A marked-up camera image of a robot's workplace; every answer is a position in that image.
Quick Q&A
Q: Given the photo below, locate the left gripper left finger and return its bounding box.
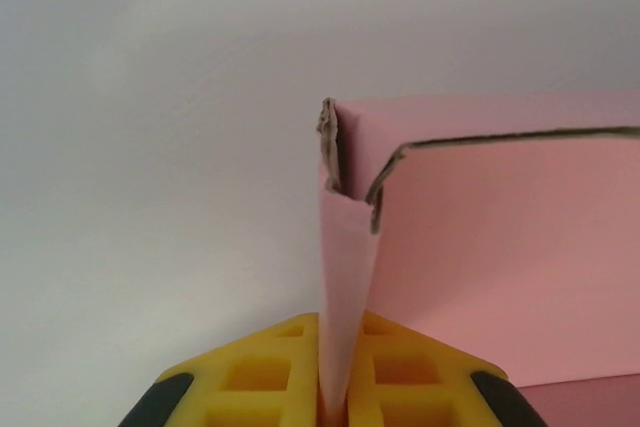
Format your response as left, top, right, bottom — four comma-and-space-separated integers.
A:
117, 311, 322, 427

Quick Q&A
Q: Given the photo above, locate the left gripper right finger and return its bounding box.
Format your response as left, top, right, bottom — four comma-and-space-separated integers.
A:
347, 311, 539, 427

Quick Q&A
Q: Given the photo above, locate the pink cardboard box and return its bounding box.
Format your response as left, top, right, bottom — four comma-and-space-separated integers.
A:
314, 90, 640, 427

